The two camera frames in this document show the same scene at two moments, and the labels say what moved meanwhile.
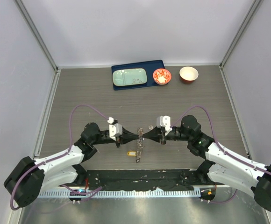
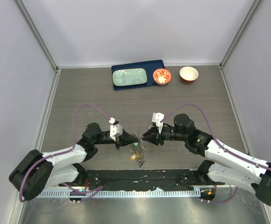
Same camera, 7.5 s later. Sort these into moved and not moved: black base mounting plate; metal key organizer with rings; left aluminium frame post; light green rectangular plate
Moved: metal key organizer with rings
Not moved: black base mounting plate; light green rectangular plate; left aluminium frame post
